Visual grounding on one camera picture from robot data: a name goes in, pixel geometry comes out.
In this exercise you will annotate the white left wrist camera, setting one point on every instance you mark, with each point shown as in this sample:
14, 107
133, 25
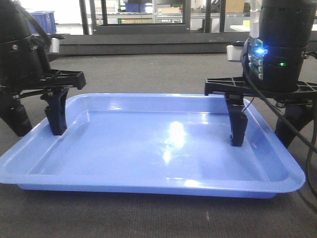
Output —
55, 42

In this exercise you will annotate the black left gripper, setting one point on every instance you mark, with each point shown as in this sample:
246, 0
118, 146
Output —
25, 70

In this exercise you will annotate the blue plastic tray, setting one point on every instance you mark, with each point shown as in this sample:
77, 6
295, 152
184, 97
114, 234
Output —
152, 143

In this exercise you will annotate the white background table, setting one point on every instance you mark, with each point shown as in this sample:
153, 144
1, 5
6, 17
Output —
240, 28

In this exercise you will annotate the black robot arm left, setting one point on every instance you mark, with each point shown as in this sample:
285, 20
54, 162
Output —
15, 24

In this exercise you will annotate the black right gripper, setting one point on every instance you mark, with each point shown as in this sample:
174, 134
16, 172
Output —
274, 74

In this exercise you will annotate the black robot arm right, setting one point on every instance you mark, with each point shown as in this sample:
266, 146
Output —
285, 24

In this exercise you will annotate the blue storage crate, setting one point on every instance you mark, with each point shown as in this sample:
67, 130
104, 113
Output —
46, 20

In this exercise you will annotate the black metal rack frame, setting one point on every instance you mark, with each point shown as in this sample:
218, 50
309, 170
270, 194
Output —
130, 17

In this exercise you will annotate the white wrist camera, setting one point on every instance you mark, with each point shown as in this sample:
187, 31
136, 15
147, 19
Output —
55, 42
234, 51

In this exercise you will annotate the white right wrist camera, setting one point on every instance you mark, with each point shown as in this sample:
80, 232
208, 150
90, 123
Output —
234, 51

